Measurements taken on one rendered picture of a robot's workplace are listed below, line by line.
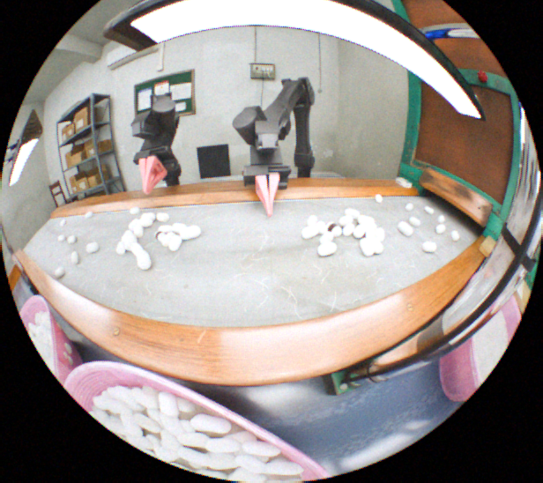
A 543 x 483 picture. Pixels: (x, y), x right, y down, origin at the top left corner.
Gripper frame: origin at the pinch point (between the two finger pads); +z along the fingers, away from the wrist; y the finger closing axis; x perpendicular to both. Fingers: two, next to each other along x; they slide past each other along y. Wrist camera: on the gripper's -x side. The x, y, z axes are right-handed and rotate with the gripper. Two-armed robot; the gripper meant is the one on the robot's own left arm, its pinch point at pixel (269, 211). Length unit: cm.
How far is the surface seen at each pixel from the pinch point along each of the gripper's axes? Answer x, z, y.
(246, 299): -9.9, 14.3, -4.6
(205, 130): 110, -160, -65
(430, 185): -2, -5, 55
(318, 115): 103, -184, 95
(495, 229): -20, 17, 61
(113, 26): -32.3, -6.0, -15.1
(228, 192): 6.6, -8.4, -9.4
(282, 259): -5.9, 9.7, 0.7
